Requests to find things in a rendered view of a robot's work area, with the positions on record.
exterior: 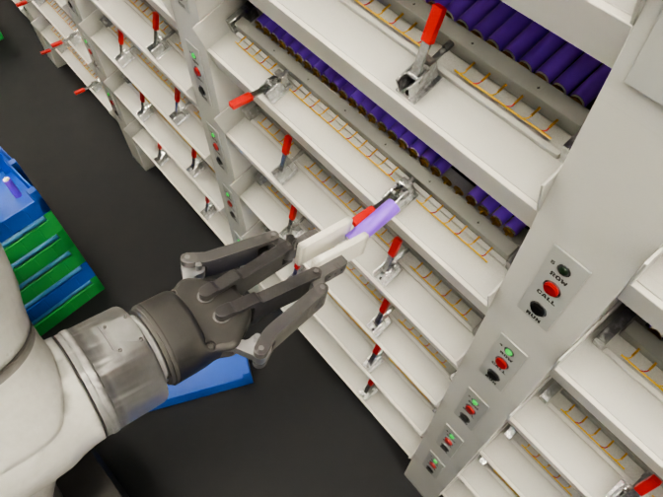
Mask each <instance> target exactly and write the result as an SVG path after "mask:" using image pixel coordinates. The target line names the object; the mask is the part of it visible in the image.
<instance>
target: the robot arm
mask: <svg viewBox="0 0 663 497"><path fill-rule="evenodd" d="M352 222H353V219H352V218H351V217H349V216H347V217H346V218H344V219H342V220H340V221H338V222H337V223H335V224H333V225H331V226H329V227H327V228H326V229H324V230H322V231H320V232H319V231H318V230H317V229H313V230H310V231H308V232H307V233H304V234H302V235H300V236H299V237H297V238H296V237H295V236H294V235H286V240H284V239H282V238H281V237H279V234H278V233H277V232H276V231H269V232H266V233H263V234H260V235H257V236H253V237H250V238H247V239H244V240H241V241H238V242H235V243H232V244H229V245H226V246H224V247H220V248H215V249H212V250H209V251H206V252H186V253H184V254H182V255H181V270H182V277H183V280H181V281H180V282H179V283H178V284H177V286H176V287H175V288H174V289H173V290H172V291H164V292H161V293H159V294H157V295H155V296H153V297H151V298H149V299H147V300H145V301H143V302H141V303H139V304H137V305H135V306H133V307H132V308H131V311H130V312H129V314H128V313H127V312H126V311H125V310H124V309H122V308H120V307H112V308H110V309H108V310H106V311H104V312H102V313H100V314H97V315H95V316H93V317H91V318H89V319H86V320H84V321H82V322H80V323H78V324H76V325H74V326H72V327H70V328H68V329H63V330H61V331H59V332H58V333H57V334H56V335H54V336H53V337H52V336H51V337H49V338H48V339H45V340H43V339H42V338H41V337H40V335H39V334H38V332H37V330H36V329H35V327H34V326H33V324H32V322H31V320H30V318H29V316H28V314H27V311H26V309H25V306H24V303H23V300H22V296H21V292H20V287H19V283H18V280H17V278H16V276H15V273H14V271H13V268H12V266H11V264H10V261H9V259H8V257H7V255H6V252H5V251H4V249H3V247H2V245H1V243H0V497H63V495H62V493H61V492H60V490H59V488H58V487H57V485H56V479H57V478H59V477H60V476H62V475H63V474H64V473H66V472H67V471H68V470H70V469H71V468H72V467H73V466H74V465H76V464H77V462H78V461H79V460H80V459H81V458H82V457H83V456H84V455H85V454H87V453H88V452H89V451H90V450H92V449H93V448H94V447H95V446H96V445H97V444H98V443H99V442H101V441H102V440H104V439H105V438H106V437H107V436H109V435H111V434H115V433H117V432H118V431H120V430H121V428H122V427H124V426H126V425H127V424H129V423H131V422H132V421H134V420H136V419H137V418H139V417H140V416H142V415H144V414H145V413H147V412H149V411H150V410H152V409H154V408H155V407H157V406H158V405H160V404H162V403H163V402H165V401H166V400H167V399H168V396H169V390H168V385H173V386H175V385H177V384H179V383H180V382H182V381H184V380H185V379H187V378H189V377H190V376H192V375H194V374H195V373H197V372H199V371H200V370H202V369H204V368H205V367H207V366H208V365H209V364H211V363H212V362H213V361H215V360H217V359H220V358H226V357H231V356H234V355H235V354H239V355H241V356H243V357H246V358H248V359H250V360H253V365H254V367H255V368H257V369H261V368H263V367H264V366H265V365H266V363H267V361H268V359H269V357H270V355H271V353H272V351H273V350H274V349H275V348H276V347H277V346H278V345H279V344H280V343H281V342H283V341H284V340H285V339H286V338H287V337H288V336H289V335H290V334H292V333H293V332H294V331H295V330H296V329H297V328H298V327H300V326H301V325H302V324H303V323H304V322H305V321H306V320H308V319H309V318H310V317H311V316H312V315H313V314H314V313H315V312H317V311H318V310H319V309H320V308H321V307H322V306H323V305H324V304H325V301H326V297H327V294H328V290H329V286H328V285H327V284H326V282H328V281H330V280H332V279H334V278H335V277H336V276H338V275H340V274H342V273H343V272H344V270H345V268H346V264H347V263H348V262H349V261H350V260H352V259H354V258H356V257H357V256H359V255H361V254H363V253H364V251H365V248H366V245H367V242H368V239H369V235H368V234H367V233H366V232H363V233H361V234H359V235H357V236H355V237H354V238H352V239H350V240H348V241H346V242H344V243H342V244H340V245H338V246H336V245H337V244H339V243H341V242H343V241H344V240H346V238H345V235H346V234H347V233H349V232H350V229H351V225H352ZM334 246H336V247H334ZM332 247H334V248H332ZM328 249H330V250H328ZM326 250H328V251H326ZM325 251H326V252H325ZM293 258H295V263H296V264H297V266H300V265H302V264H304V263H305V262H307V261H309V260H311V259H312V263H311V268H309V269H307V270H305V271H303V272H301V273H299V274H296V275H294V276H292V277H290V278H288V279H286V280H283V281H281V282H279V283H277V284H275V285H273V286H271V287H268V288H266V289H264V290H262V291H260V292H258V293H256V292H252V293H250V294H247V295H245V296H242V295H243V294H244V293H246V292H247V291H249V290H250V289H252V288H253V287H255V286H256V285H257V284H259V283H260V282H262V281H263V280H265V279H266V278H268V277H269V276H271V275H273V274H274V273H276V272H277V271H279V270H280V269H282V268H283V267H285V266H286V265H288V264H290V263H291V262H292V261H293ZM242 265H244V266H242ZM239 266H242V267H241V268H239V269H237V270H235V269H234V268H236V267H239ZM231 269H232V270H231ZM228 270H230V271H229V272H227V273H225V274H224V275H222V276H220V277H219V278H217V279H203V278H204V277H209V276H213V275H216V274H219V273H222V272H225V271H228ZM297 300H298V301H297ZM295 301H297V302H295ZM293 302H295V303H294V304H293V305H292V306H291V307H289V308H288V309H287V310H286V311H285V312H284V313H282V314H281V315H280V316H279V317H278V318H276V319H275V320H274V321H273V322H271V323H270V324H269V325H268V326H267V327H266V328H265V329H264V331H263V332H262V333H261V334H259V333H256V334H255V335H253V336H252V337H251V338H249V339H247V340H244V337H245V335H246V332H247V330H248V328H249V326H250V325H252V324H254V323H256V322H258V321H259V320H260V319H261V318H262V317H264V316H266V315H268V314H270V313H272V312H274V311H276V310H278V309H280V308H282V307H284V306H286V305H289V304H291V303H293ZM167 384H168V385H167Z"/></svg>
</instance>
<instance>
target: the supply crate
mask: <svg viewBox="0 0 663 497"><path fill-rule="evenodd" d="M4 177H9V178H10V179H11V180H12V181H13V183H14V184H15V185H16V187H17V188H18V190H19V191H20V192H21V193H22V196H21V197H20V198H15V197H14V195H13V194H12V193H11V191H10V190H9V189H8V187H7V186H6V185H5V183H4V182H3V181H2V179H3V178H4ZM48 211H50V208H49V207H48V206H47V204H46V203H45V201H44V200H43V198H42V197H41V195H40V194H39V193H38V191H37V190H36V189H35V188H34V187H33V186H31V185H30V184H29V183H28V182H27V181H26V180H25V179H24V178H23V177H22V176H21V175H20V174H19V173H18V172H17V171H16V170H15V169H14V168H13V167H12V166H11V165H10V164H9V163H8V162H7V161H6V160H5V159H4V158H3V156H2V155H1V153H0V243H2V242H4V241H5V240H7V239H8V238H10V237H11V236H13V235H15V234H16V233H18V232H19V231H21V230H22V229H24V228H25V227H27V226H28V225H29V224H30V223H32V222H33V221H35V220H36V219H38V218H39V217H41V216H42V215H44V214H45V213H47V212H48Z"/></svg>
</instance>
